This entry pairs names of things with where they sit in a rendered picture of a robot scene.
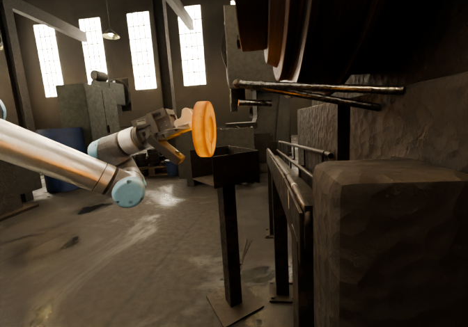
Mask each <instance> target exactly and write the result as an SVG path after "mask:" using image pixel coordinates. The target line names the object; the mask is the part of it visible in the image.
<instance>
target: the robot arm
mask: <svg viewBox="0 0 468 327"><path fill-rule="evenodd" d="M192 113H193V109H188V108H184V109H183V110H182V114H181V118H179V119H177V116H176V115H175V113H174V111H173V109H172V110H171V109H164V108H161V109H158V110H156V111H153V112H150V113H147V114H146V116H144V117H141V118H138V119H136V120H133V121H131V122H132V125H133V127H130V128H128V129H124V130H122V131H120V132H117V133H115V134H112V135H109V136H106V137H102V138H100V139H98V140H96V141H93V142H92V143H91V144H90V145H89V147H88V155H87V154H84V153H82V152H79V151H77V150H74V149H72V148H70V147H68V146H65V145H62V144H60V143H57V142H56V141H53V140H51V139H48V138H45V137H44V136H41V135H39V134H36V133H34V132H32V131H29V130H27V129H24V128H22V127H19V126H17V125H14V124H12V123H10V122H7V121H5V119H6V108H5V106H4V104H3V102H2V101H1V100H0V160H3V161H7V162H9V163H11V164H15V165H17V166H21V167H23V168H27V169H29V170H32V171H35V172H37V173H41V174H43V175H46V176H49V177H53V178H55V179H58V180H61V181H63V182H67V183H69V184H73V185H75V186H79V187H81V188H83V189H87V190H89V191H93V192H96V193H99V194H102V195H104V196H107V197H110V198H113V200H114V202H115V203H116V204H117V205H118V206H120V207H124V208H130V207H134V206H137V205H138V204H139V203H140V202H141V201H142V200H143V199H144V196H145V193H146V181H145V179H144V176H143V175H142V174H141V172H140V170H139V168H138V167H137V165H136V163H135V162H134V160H133V158H132V156H131V154H134V153H137V152H140V151H143V150H144V149H146V148H149V147H150V146H152V147H154V148H155V149H156V150H157V151H158V152H160V153H161V154H163V155H164V156H165V157H166V158H167V159H169V160H170V161H171V162H173V163H174V164H175V165H178V164H180V163H182V162H183V160H184V159H185V155H183V154H182V153H181V152H179V151H178V150H177V149H175V148H174V147H173V146H172V145H170V144H169V143H168V142H166V140H169V139H171V138H175V137H177V136H180V135H181V134H183V133H185V132H188V131H191V130H192Z"/></svg>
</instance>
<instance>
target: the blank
mask: <svg viewBox="0 0 468 327"><path fill-rule="evenodd" d="M216 137H217V130H216V120H215V113H214V109H213V107H212V104H211V102H209V101H202V102H197V103H195V105H194V110H193V113H192V138H193V142H194V147H195V150H196V153H197V155H198V156H200V157H211V156H212V155H213V154H214V152H215V146H216Z"/></svg>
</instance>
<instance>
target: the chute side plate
mask: <svg viewBox="0 0 468 327"><path fill-rule="evenodd" d="M267 163H268V166H269V168H270V172H271V170H272V172H271V173H272V177H273V180H274V183H275V186H276V189H277V191H278V194H279V197H280V200H281V204H282V206H283V209H284V212H285V214H286V218H287V222H288V226H289V228H290V233H291V225H292V226H293V228H294V231H295V234H296V237H297V240H298V260H299V264H300V266H303V265H304V224H303V212H302V210H301V208H300V207H299V205H298V203H297V199H296V197H295V195H294V193H293V191H292V189H291V188H290V185H289V183H288V181H287V179H286V177H285V176H284V174H283V173H282V171H281V169H280V168H279V167H278V165H277V164H276V162H275V160H274V159H273V158H272V156H271V154H270V153H269V152H268V150H267ZM288 197H289V208H288Z"/></svg>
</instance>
